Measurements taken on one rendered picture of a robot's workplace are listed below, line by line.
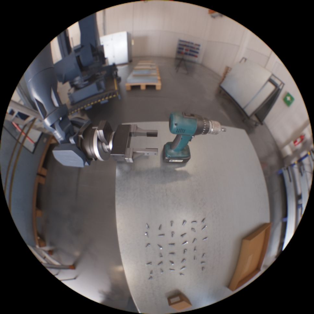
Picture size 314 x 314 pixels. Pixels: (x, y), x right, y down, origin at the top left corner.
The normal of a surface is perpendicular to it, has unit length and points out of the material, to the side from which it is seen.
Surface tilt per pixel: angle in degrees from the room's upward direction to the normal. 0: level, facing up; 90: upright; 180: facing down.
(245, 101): 78
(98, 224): 0
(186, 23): 90
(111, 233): 0
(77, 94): 90
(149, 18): 90
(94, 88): 90
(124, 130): 0
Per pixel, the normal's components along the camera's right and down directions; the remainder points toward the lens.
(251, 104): -0.96, -0.04
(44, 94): 0.74, 0.65
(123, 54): 0.03, 0.90
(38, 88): 0.68, 0.51
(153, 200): 0.06, -0.44
